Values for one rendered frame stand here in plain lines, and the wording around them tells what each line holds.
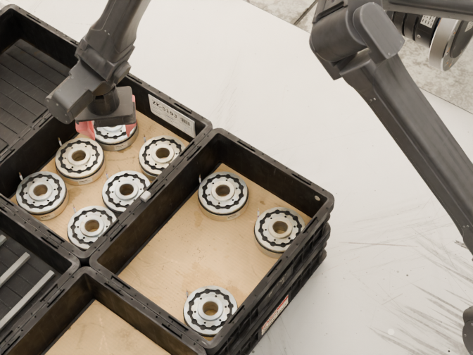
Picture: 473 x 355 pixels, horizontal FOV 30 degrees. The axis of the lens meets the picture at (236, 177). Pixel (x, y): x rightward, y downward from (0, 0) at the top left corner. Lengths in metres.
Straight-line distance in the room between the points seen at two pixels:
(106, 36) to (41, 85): 0.72
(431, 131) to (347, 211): 0.87
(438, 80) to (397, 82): 2.07
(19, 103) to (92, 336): 0.61
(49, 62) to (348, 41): 1.16
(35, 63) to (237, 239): 0.67
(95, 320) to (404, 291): 0.64
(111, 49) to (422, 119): 0.51
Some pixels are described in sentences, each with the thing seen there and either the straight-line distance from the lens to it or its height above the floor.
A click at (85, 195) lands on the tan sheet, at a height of 0.83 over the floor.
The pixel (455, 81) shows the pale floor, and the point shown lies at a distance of 3.18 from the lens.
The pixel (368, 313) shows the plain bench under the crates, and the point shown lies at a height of 0.70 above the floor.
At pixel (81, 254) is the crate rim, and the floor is 0.93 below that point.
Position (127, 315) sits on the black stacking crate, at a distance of 1.68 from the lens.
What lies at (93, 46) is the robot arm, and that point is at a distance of 1.41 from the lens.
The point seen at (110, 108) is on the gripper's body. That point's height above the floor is 1.17.
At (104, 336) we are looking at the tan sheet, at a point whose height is 0.83.
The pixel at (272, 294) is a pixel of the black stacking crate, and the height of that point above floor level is 0.85.
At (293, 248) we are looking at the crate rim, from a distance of 1.65.
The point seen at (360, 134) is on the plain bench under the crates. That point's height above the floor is 0.70.
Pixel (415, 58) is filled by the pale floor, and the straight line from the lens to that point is 3.22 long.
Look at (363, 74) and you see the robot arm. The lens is 1.09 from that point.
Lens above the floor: 2.37
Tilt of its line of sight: 56 degrees down
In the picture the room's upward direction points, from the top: 2 degrees counter-clockwise
